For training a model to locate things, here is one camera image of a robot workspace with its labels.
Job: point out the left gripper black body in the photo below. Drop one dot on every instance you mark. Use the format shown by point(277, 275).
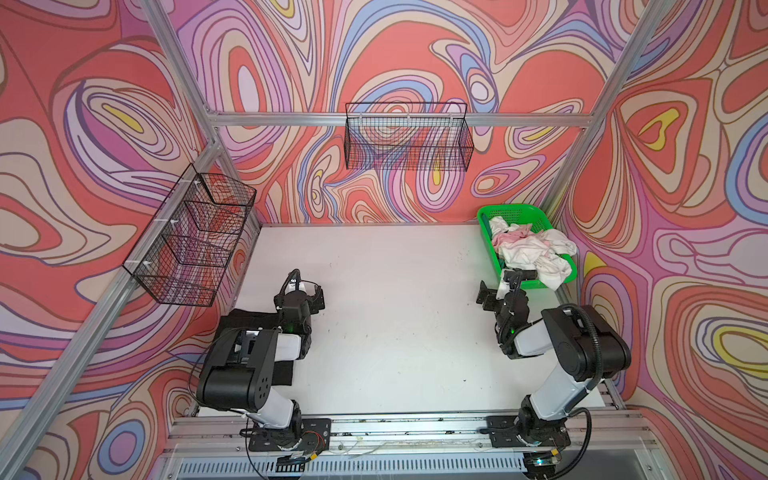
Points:
point(300, 294)

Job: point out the white t shirt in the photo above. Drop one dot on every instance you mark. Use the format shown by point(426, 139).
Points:
point(543, 251)

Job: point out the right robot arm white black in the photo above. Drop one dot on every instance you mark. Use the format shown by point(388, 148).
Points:
point(588, 350)

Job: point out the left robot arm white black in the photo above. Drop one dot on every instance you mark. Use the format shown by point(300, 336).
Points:
point(254, 352)

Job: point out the folded black t shirt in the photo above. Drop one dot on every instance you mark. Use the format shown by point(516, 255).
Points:
point(253, 322)

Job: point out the pink t shirt in basket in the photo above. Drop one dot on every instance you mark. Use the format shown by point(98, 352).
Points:
point(508, 237)

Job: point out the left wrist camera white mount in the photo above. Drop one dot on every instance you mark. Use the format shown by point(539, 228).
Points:
point(308, 287)

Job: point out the aluminium frame right post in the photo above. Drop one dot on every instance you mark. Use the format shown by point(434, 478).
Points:
point(648, 22)

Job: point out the aluminium frame post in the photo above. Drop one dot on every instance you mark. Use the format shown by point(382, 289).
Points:
point(648, 22)
point(180, 78)

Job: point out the black wire basket left wall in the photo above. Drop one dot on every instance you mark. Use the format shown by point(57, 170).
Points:
point(185, 250)

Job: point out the black wire basket wall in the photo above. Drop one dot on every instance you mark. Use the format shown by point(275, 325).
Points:
point(443, 145)
point(185, 250)

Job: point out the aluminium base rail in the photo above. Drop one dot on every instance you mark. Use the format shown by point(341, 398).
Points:
point(617, 444)

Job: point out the black wire basket back wall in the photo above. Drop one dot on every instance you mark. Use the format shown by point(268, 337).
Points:
point(443, 145)

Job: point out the aluminium frame horizontal back bar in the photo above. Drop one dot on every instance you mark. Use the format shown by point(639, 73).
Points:
point(339, 119)

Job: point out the aluminium frame left post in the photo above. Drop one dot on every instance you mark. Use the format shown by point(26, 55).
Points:
point(180, 78)

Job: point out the aluminium frame left diagonal bar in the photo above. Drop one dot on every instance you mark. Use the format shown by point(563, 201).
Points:
point(28, 429)

